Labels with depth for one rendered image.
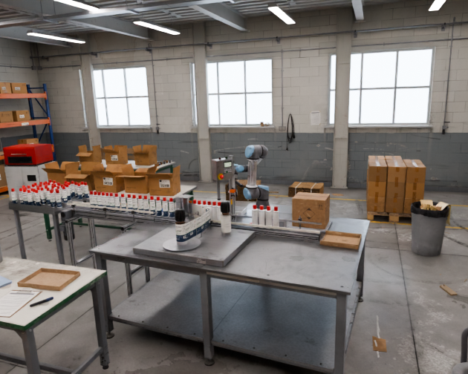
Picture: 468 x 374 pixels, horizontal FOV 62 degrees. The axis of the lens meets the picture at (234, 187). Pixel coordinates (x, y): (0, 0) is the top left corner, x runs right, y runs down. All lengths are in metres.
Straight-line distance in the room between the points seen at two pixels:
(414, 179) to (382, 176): 0.48
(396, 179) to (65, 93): 8.69
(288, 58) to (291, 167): 2.39
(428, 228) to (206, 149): 5.76
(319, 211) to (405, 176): 3.22
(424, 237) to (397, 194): 1.41
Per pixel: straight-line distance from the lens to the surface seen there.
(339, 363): 2.92
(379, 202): 6.66
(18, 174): 8.62
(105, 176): 5.65
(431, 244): 5.46
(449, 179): 9.00
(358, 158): 8.80
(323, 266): 2.91
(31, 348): 2.78
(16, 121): 10.69
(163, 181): 5.18
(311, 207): 3.55
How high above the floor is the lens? 2.04
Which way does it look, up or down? 13 degrees down
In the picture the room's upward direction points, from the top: 2 degrees counter-clockwise
